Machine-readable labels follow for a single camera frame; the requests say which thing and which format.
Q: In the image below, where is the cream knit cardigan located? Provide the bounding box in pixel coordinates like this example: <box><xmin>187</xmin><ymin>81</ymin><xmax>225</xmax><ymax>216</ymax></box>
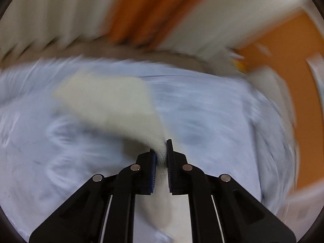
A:
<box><xmin>54</xmin><ymin>72</ymin><xmax>172</xmax><ymax>229</ymax></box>

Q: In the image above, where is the blue butterfly bed sheet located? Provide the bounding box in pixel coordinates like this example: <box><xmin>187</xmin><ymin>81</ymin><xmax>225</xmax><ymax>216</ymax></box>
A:
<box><xmin>1</xmin><ymin>58</ymin><xmax>295</xmax><ymax>239</ymax></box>

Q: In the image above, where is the orange curtain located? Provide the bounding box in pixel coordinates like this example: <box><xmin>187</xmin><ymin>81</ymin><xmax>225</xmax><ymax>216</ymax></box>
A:
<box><xmin>108</xmin><ymin>0</ymin><xmax>201</xmax><ymax>50</ymax></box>

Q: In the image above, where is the cream curtain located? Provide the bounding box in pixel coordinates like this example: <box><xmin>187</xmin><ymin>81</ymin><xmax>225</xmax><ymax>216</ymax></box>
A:
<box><xmin>1</xmin><ymin>0</ymin><xmax>116</xmax><ymax>58</ymax></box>

